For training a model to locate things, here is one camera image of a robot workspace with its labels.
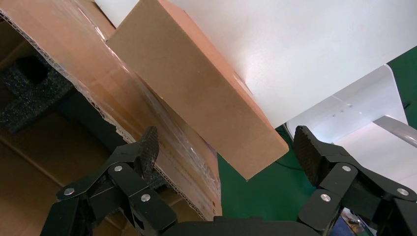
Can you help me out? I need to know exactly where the large cardboard box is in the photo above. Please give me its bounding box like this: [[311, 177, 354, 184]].
[[0, 0, 223, 236]]

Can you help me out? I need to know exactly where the grey metal bar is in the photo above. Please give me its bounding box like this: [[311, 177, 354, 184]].
[[373, 115, 417, 149]]

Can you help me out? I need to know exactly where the white table leg frame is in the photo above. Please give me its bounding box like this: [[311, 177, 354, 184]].
[[286, 64, 417, 184]]

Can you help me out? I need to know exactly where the small cardboard box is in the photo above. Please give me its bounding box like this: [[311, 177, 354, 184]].
[[107, 0, 290, 181]]

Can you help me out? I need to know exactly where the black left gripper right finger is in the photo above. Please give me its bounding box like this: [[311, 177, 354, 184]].
[[293, 125, 417, 236]]

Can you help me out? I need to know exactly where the black foam insert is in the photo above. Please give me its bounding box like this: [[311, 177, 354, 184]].
[[143, 163, 172, 192], [0, 54, 77, 134]]

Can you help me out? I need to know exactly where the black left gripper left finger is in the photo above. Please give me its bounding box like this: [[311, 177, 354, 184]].
[[40, 126, 179, 236]]

